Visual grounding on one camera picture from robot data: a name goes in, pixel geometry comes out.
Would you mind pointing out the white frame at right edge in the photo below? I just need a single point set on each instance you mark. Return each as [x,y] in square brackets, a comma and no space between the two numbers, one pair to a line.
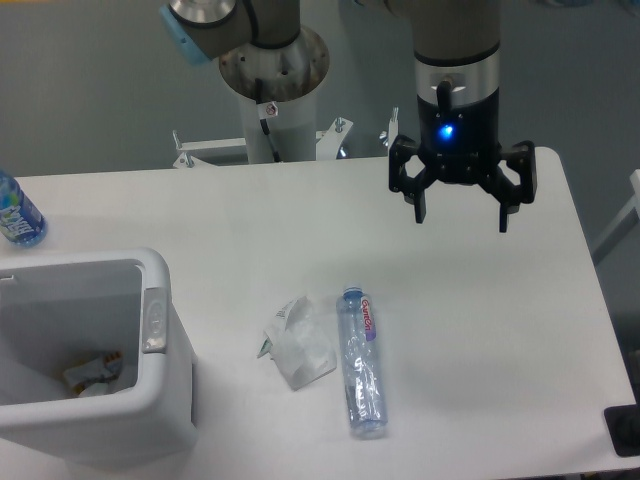
[620,226]

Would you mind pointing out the clear plastic bottle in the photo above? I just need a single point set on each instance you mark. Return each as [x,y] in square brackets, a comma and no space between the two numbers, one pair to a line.
[361,364]

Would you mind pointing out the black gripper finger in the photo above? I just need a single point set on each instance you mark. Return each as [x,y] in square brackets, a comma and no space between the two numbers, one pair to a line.
[413,188]
[521,159]

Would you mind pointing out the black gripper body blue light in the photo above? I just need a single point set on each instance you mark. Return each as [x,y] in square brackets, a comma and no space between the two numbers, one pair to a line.
[460,146]

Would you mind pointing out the white metal base frame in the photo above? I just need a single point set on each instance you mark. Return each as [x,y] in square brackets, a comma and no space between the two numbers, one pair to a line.
[267,146]

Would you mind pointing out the black device at table edge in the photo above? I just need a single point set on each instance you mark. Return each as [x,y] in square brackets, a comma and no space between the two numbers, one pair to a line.
[623,426]

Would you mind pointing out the blue labelled water bottle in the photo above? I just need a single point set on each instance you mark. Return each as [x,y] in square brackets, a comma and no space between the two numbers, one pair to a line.
[22,223]

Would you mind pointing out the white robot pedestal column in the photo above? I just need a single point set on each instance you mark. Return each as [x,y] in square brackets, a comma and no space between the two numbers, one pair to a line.
[277,87]

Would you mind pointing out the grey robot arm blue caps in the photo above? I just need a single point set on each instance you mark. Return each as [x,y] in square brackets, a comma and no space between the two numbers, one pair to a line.
[456,44]

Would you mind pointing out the yellow white trash in bin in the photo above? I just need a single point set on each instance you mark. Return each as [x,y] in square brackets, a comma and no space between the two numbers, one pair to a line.
[95,376]

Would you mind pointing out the white plastic trash can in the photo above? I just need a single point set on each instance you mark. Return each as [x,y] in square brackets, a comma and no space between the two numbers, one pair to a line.
[59,311]

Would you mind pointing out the white paper wrapper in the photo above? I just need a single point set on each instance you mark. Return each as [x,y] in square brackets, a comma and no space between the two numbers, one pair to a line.
[296,343]

